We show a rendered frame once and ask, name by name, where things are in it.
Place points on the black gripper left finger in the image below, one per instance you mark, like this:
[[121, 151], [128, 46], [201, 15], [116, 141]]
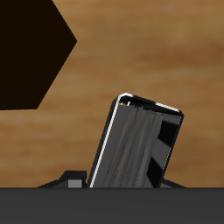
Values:
[[74, 178]]

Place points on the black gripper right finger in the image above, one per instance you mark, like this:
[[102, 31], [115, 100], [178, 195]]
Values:
[[170, 184]]

